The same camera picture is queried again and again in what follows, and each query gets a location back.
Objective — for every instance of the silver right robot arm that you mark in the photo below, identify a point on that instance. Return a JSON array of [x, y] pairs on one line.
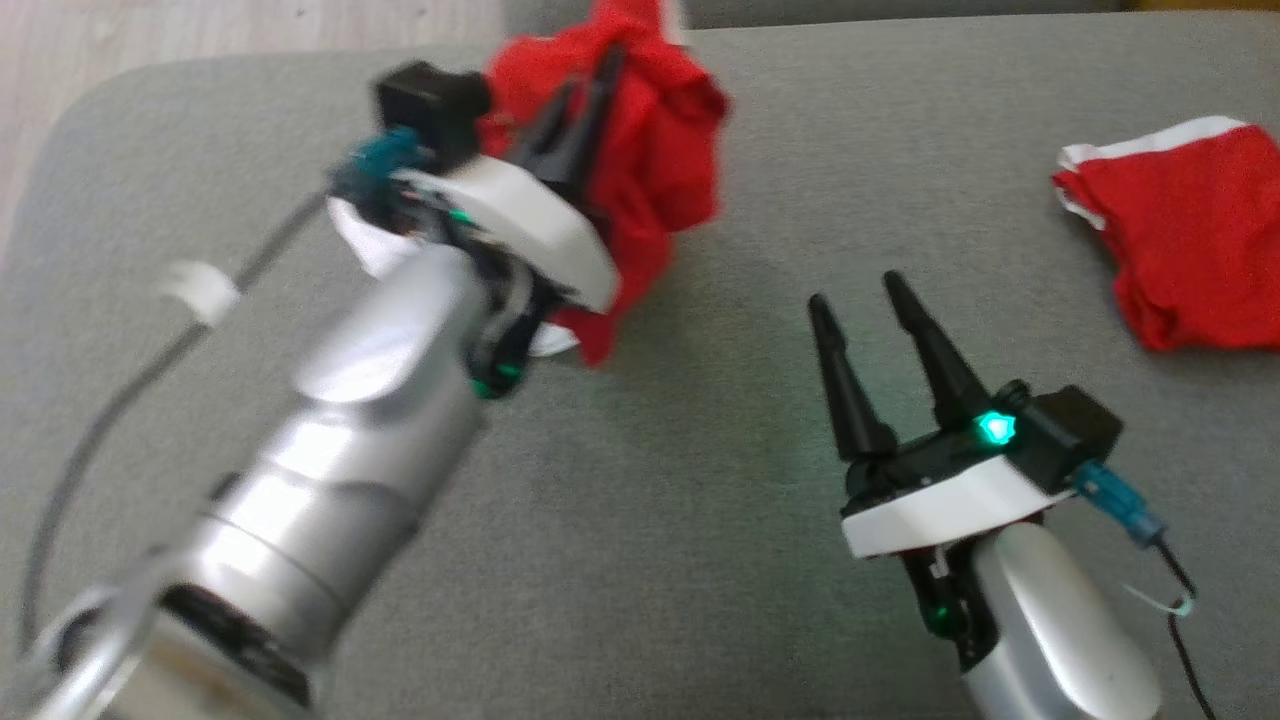
[[1050, 640]]

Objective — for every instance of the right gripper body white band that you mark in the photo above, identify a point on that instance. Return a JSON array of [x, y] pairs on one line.
[[940, 505]]

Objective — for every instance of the red shorts with white trim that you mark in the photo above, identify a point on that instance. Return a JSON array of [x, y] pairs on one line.
[[1200, 240]]

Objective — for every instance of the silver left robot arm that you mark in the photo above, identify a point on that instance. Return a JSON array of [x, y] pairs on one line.
[[330, 470]]

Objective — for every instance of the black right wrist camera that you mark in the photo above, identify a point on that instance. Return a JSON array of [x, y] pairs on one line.
[[1065, 435]]

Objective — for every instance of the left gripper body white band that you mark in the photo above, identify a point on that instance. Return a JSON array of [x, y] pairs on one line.
[[530, 225]]

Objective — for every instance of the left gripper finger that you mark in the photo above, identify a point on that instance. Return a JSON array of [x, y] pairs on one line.
[[597, 120], [553, 130]]

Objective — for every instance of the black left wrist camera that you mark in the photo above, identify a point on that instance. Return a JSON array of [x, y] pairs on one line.
[[435, 110]]

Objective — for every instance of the red basketball jersey white sleeves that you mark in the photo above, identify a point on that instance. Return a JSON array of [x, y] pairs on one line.
[[660, 150]]

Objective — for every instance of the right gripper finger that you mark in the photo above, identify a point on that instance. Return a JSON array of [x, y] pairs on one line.
[[945, 375], [852, 400]]

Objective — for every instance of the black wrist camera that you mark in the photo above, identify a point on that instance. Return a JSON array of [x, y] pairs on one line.
[[1065, 435], [435, 110]]

